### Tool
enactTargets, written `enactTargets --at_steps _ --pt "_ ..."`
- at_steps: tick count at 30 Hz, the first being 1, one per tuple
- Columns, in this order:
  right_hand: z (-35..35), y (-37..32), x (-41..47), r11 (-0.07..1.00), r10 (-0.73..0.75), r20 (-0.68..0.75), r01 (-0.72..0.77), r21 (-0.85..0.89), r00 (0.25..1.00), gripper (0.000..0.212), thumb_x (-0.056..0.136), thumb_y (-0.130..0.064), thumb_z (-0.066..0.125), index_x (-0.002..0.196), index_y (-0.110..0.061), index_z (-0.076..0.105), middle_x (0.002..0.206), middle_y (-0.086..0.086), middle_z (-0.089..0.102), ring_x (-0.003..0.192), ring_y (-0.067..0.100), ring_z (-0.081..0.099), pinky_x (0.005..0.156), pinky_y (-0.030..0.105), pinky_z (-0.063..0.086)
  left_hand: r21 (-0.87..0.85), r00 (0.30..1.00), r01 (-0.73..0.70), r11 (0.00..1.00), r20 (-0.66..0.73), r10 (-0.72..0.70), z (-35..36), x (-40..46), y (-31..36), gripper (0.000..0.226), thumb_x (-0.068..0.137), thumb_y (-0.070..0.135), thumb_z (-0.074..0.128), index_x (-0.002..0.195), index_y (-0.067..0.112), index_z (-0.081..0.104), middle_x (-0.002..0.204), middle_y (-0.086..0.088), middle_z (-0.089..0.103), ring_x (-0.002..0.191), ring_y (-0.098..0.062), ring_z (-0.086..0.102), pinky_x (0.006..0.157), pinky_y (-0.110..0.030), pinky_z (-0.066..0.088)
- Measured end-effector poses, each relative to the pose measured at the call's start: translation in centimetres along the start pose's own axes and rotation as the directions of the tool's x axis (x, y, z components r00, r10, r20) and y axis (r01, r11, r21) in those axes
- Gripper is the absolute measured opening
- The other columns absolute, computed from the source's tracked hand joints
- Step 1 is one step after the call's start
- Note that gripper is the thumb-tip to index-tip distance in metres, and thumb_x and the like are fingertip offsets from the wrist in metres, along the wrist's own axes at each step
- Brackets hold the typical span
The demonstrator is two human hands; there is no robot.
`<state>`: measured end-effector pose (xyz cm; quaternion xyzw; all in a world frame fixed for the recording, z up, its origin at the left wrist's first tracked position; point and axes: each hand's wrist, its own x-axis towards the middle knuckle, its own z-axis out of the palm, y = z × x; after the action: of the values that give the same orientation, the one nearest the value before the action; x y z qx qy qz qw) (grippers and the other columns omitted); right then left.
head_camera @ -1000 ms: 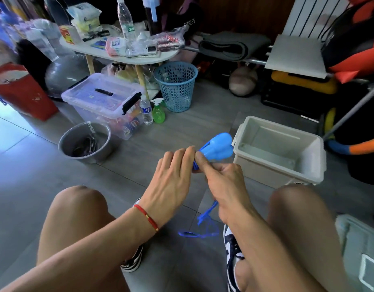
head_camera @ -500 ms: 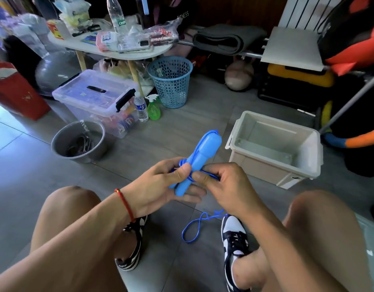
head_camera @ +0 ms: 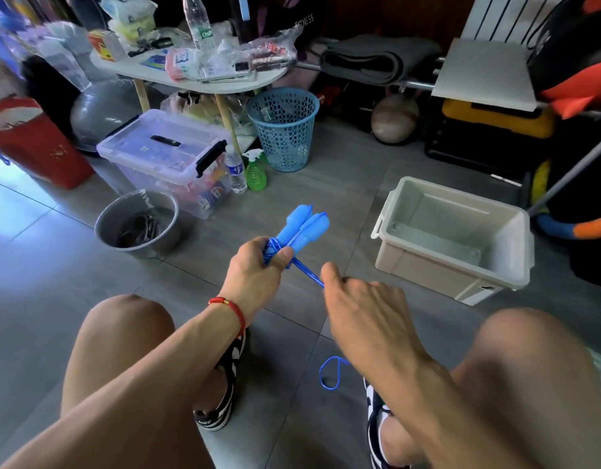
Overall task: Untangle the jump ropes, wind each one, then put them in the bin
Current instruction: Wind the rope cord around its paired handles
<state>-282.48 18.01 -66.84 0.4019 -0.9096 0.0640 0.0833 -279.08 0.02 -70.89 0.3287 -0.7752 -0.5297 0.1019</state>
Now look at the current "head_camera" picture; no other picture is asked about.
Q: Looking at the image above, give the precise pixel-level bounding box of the person's right hand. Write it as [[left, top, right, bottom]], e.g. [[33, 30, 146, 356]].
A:
[[321, 263, 431, 391]]

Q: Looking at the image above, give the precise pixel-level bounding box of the grey exercise ball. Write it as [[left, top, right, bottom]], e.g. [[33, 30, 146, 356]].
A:
[[68, 78, 145, 152]]

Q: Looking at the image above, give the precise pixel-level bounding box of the grey flat board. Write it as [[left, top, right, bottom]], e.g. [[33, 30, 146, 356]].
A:
[[430, 38, 539, 113]]

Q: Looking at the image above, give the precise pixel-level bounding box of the person's right leg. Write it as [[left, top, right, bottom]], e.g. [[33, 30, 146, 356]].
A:
[[379, 307, 601, 469]]

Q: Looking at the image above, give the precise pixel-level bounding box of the red bag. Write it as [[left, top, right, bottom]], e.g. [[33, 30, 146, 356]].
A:
[[0, 95, 94, 190]]

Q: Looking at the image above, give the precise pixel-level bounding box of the person's left hand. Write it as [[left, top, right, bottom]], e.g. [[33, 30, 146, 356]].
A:
[[218, 236, 294, 325]]

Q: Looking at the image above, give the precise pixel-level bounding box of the grey folded mat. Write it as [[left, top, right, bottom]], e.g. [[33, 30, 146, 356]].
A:
[[320, 34, 443, 87]]

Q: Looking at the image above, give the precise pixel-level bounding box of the white metal pole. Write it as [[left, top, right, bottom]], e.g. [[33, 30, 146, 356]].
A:
[[528, 132, 601, 216]]

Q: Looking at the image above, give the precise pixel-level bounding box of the green spray bottle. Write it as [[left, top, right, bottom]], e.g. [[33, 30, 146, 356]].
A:
[[244, 148, 270, 192]]

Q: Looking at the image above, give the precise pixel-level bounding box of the pink white packet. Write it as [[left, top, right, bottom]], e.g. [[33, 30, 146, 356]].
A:
[[165, 46, 204, 82]]

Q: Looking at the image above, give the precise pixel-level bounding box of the yellow black case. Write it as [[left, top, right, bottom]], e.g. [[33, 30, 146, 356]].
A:
[[441, 97, 558, 141]]

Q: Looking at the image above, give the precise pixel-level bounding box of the white plastic bag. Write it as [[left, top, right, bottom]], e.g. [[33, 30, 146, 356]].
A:
[[21, 19, 91, 89]]

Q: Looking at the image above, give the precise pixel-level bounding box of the small plastic water bottle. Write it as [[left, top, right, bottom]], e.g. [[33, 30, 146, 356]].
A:
[[225, 144, 249, 195]]

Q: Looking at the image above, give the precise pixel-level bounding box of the person's left forearm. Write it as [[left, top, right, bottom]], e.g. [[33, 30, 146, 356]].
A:
[[0, 300, 245, 469]]

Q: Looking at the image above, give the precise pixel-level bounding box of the clear plastic bag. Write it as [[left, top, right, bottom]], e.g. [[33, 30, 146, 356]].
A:
[[236, 29, 304, 72]]

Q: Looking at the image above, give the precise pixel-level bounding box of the black red inflatable toy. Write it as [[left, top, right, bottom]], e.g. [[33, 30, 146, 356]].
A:
[[528, 0, 601, 120]]

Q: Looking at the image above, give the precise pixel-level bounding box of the black white left shoe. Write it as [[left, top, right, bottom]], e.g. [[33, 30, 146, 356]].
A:
[[193, 327, 251, 433]]

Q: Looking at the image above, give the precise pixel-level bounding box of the grey metal basin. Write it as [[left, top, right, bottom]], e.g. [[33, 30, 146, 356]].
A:
[[93, 189, 181, 260]]

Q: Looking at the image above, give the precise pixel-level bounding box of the red string bracelet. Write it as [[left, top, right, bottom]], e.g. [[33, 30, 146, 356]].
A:
[[207, 296, 248, 338]]

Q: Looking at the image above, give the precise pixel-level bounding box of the brown ball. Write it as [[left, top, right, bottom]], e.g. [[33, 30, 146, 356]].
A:
[[369, 92, 421, 145]]

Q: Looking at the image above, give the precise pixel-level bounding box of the person's left leg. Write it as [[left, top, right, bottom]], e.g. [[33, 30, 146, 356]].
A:
[[61, 294, 228, 469]]

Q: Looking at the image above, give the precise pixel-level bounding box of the blue mesh plastic basket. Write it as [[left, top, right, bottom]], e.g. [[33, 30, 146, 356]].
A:
[[246, 87, 321, 174]]

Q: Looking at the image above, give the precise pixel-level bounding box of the clear bin with black latches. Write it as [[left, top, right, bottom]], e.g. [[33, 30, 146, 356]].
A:
[[96, 109, 230, 221]]

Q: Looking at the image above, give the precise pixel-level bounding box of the black white shoe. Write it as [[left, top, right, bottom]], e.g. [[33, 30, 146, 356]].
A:
[[193, 327, 251, 433], [364, 380, 409, 469]]

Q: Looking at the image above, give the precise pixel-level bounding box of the multicoloured hula hoop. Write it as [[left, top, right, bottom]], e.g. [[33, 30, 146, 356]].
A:
[[530, 159, 601, 240]]

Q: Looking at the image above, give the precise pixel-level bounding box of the white radiator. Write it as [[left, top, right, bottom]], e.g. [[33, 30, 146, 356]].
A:
[[461, 0, 565, 45]]

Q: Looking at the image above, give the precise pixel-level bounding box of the white plastic bin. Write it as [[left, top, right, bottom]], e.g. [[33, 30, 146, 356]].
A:
[[369, 175, 536, 307]]

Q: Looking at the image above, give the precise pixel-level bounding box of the person's leg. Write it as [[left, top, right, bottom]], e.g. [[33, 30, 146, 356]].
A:
[[61, 294, 228, 469], [379, 307, 601, 469]]

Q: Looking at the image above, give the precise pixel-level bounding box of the large plastic water bottle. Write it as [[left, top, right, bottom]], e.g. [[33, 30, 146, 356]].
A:
[[183, 0, 216, 53]]

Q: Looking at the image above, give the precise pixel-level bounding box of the white green pack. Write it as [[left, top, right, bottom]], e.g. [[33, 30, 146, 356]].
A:
[[100, 0, 160, 43]]

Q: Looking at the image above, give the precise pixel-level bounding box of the white round table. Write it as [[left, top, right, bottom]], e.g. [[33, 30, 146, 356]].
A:
[[90, 38, 290, 152]]

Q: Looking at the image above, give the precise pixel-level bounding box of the person's right forearm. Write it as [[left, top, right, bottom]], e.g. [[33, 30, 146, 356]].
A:
[[383, 361, 565, 469]]

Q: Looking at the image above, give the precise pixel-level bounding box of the blue jump rope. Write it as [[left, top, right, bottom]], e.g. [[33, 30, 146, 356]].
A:
[[263, 204, 352, 393]]

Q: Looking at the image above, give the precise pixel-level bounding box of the black white right shoe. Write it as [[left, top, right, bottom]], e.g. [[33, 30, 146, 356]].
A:
[[364, 380, 409, 469]]

